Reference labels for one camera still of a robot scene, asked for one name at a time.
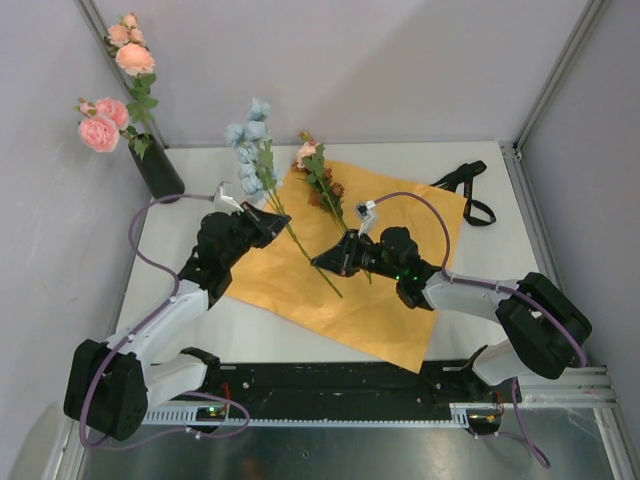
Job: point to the pink rose stem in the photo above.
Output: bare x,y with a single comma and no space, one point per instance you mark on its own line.
106,121

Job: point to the black ribbon gold lettering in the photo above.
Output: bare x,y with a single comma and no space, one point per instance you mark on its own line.
475,213

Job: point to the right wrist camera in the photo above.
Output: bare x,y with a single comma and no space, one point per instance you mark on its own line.
366,213

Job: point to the right aluminium frame post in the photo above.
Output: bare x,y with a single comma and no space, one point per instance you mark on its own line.
573,47

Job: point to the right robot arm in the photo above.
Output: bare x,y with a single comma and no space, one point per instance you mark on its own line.
545,330

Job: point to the black cylindrical vase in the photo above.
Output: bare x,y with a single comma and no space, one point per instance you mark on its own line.
157,171

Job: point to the peach rose stem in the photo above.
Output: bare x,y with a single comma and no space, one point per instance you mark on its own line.
127,46

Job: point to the grey slotted cable duct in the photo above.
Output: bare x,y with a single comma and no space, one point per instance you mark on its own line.
414,415

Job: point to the brown dried flower stem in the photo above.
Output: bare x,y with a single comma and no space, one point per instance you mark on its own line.
327,194

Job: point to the orange wrapping paper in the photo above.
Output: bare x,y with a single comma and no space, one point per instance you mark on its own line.
360,312

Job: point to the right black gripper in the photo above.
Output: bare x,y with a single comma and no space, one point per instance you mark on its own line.
336,259

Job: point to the light pink carnation stem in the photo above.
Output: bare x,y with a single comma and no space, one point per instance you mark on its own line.
309,155

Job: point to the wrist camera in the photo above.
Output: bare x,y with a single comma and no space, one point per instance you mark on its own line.
366,213
224,200

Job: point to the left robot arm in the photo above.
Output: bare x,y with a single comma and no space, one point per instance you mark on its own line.
114,383

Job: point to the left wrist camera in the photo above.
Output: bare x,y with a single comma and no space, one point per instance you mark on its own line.
224,200

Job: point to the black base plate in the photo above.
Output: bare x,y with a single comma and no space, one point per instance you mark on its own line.
336,386

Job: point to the blue flower stem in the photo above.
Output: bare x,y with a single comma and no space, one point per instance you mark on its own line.
263,180

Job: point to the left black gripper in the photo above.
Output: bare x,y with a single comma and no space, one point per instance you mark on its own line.
273,223

